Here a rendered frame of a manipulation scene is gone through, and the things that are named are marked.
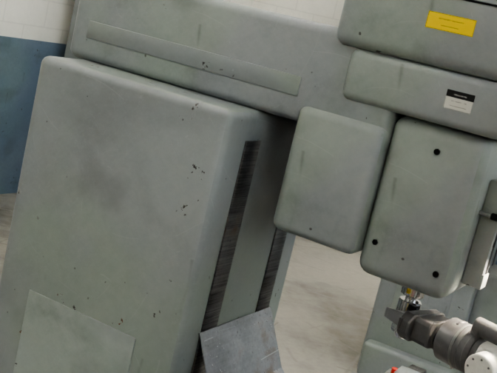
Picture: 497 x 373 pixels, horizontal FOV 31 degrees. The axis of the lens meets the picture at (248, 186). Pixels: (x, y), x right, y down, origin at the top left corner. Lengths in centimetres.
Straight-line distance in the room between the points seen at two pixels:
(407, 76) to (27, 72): 544
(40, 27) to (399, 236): 546
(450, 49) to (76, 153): 80
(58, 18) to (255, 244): 525
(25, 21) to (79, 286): 499
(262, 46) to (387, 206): 41
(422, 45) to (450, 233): 35
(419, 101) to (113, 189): 65
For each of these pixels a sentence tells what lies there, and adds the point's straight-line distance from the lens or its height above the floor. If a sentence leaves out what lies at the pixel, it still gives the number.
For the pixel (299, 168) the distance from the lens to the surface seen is 176.
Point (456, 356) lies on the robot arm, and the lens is 172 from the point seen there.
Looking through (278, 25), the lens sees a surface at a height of 174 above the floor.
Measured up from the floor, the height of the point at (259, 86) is 161.
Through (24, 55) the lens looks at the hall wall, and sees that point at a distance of 687.
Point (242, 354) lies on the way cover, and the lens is 201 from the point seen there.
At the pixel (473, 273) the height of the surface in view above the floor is 137.
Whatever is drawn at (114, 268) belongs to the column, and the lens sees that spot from 188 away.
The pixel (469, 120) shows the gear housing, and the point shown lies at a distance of 164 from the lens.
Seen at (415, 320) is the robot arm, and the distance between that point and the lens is 177.
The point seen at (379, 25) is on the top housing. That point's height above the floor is 178.
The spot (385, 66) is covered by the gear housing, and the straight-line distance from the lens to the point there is 169.
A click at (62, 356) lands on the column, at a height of 94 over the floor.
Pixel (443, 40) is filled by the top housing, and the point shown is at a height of 178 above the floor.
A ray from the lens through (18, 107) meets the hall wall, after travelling 694.
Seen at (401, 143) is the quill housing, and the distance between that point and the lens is 170.
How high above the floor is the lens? 174
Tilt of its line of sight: 11 degrees down
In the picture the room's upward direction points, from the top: 13 degrees clockwise
